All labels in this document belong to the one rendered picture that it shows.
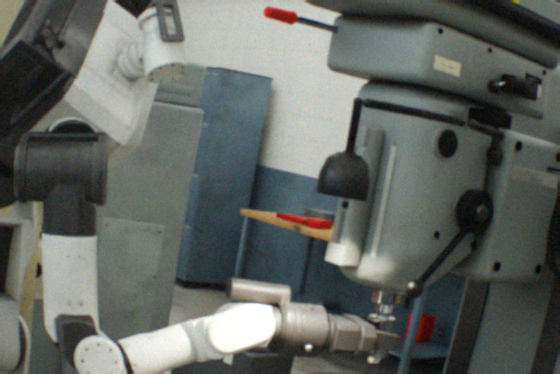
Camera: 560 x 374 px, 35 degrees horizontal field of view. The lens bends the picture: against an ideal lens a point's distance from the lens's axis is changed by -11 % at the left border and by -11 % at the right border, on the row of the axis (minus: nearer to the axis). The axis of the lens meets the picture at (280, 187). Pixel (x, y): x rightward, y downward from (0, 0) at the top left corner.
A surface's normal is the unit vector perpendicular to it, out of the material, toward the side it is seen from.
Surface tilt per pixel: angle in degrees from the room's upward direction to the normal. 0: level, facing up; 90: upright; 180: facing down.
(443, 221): 90
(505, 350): 90
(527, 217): 90
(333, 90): 90
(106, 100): 58
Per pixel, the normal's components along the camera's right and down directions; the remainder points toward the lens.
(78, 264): 0.38, 0.04
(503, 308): -0.80, -0.11
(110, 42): 0.72, -0.38
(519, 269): 0.58, 0.15
